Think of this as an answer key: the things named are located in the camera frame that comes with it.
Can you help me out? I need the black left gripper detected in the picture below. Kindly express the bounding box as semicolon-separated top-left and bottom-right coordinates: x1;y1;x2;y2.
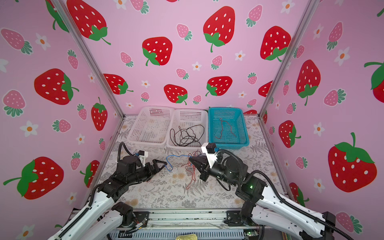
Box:
128;159;167;186

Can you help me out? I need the red cable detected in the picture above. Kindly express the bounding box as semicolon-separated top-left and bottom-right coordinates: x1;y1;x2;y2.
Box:
181;153;199;190
216;118;238;141

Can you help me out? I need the black cable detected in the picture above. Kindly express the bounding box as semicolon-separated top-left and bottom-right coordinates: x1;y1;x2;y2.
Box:
169;124;206;148

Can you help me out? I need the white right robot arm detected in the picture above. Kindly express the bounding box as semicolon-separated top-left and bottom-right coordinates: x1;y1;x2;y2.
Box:
189;149;351;240

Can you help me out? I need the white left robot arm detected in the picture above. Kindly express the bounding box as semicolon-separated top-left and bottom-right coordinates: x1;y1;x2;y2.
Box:
50;151;168;240

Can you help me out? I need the left white plastic basket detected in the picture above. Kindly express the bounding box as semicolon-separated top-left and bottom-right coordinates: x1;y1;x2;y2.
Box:
127;106;175;148

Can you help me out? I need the white plastic basket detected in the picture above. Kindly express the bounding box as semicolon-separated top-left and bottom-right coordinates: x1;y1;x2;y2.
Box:
166;109;209;151
127;106;175;148

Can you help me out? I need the middle white plastic basket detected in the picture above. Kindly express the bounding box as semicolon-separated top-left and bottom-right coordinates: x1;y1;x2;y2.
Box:
166;109;209;151

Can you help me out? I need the teal plastic basket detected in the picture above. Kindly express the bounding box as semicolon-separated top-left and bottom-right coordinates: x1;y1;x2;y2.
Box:
208;108;250;150

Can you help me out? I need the gold object at bottom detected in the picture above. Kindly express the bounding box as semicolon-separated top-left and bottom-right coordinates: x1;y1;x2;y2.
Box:
176;234;198;240

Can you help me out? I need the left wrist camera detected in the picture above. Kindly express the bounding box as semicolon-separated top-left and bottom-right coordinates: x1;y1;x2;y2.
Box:
137;151;149;167

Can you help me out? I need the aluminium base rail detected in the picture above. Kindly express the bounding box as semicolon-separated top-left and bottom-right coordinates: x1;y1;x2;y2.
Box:
62;208;313;240

